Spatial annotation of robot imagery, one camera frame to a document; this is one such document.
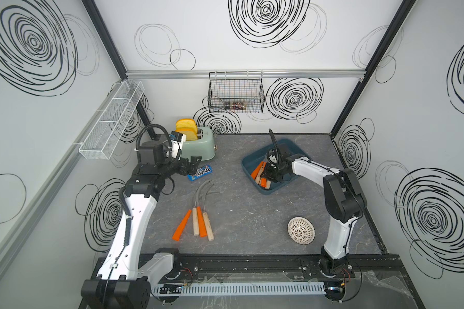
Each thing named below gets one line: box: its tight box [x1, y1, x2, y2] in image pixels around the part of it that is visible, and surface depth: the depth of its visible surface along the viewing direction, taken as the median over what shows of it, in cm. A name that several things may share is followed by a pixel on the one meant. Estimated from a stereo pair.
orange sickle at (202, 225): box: [196, 180, 211, 238], surface depth 86 cm
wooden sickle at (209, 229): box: [202, 183, 215, 242], surface depth 85 cm
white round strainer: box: [286, 215, 316, 246], surface depth 83 cm
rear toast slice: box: [175, 118, 198, 133], surface depth 98 cm
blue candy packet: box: [186, 164, 214, 182], surface depth 104 cm
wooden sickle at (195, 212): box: [192, 182, 210, 237], surface depth 86 cm
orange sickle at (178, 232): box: [171, 209, 193, 242], surface depth 85 cm
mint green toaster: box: [181, 126, 218, 161], surface depth 102 cm
